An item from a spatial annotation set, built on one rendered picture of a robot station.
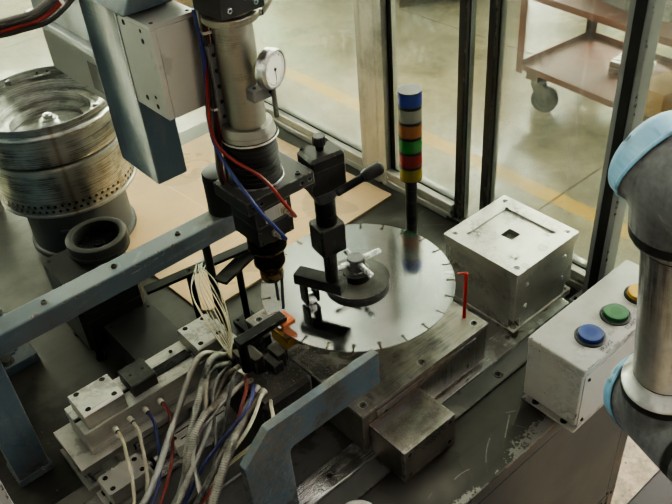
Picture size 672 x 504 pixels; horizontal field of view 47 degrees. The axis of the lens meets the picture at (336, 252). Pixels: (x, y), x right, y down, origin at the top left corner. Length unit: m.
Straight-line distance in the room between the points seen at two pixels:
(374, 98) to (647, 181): 1.04
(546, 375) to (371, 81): 0.81
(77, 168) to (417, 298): 0.77
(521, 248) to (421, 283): 0.25
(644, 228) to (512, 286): 0.57
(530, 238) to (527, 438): 0.38
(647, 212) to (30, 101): 1.37
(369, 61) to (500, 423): 0.85
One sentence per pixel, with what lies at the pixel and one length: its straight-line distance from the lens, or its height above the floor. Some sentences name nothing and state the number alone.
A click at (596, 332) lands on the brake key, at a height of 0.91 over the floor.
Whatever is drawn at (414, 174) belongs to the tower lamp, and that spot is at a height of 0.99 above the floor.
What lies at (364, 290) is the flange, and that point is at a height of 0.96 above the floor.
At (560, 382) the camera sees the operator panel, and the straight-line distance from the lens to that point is 1.33.
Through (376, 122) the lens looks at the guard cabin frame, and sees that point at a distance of 1.85.
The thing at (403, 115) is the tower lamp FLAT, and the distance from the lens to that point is 1.45.
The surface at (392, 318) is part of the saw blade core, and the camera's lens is 1.25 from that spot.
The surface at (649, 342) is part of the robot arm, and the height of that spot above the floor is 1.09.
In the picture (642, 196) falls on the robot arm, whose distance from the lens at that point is 0.89.
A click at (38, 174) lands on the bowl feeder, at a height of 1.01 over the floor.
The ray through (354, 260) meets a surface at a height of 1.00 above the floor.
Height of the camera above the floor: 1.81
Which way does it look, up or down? 38 degrees down
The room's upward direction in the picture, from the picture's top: 5 degrees counter-clockwise
